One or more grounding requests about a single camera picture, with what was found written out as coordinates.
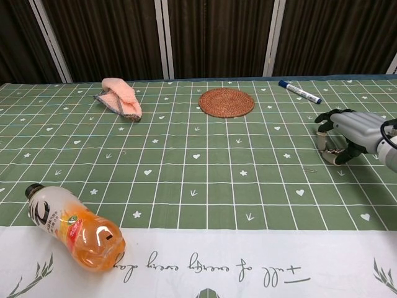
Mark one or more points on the green grid tablecloth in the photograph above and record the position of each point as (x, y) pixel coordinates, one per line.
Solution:
(198, 186)

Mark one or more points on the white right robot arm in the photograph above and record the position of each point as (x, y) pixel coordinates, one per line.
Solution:
(388, 143)

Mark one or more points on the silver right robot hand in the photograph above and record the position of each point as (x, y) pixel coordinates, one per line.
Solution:
(356, 127)

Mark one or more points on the round woven rattan coaster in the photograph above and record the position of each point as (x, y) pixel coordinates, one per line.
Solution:
(226, 102)

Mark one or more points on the white partition frame post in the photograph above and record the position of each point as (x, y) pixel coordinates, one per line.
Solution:
(273, 37)
(392, 65)
(51, 40)
(166, 38)

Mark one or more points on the orange juice plastic bottle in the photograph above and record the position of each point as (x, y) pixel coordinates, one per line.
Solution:
(77, 231)

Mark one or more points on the pink knitted cloth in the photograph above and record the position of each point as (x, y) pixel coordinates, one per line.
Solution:
(123, 100)

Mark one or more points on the blue white marker pen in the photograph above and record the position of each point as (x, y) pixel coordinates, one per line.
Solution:
(299, 92)

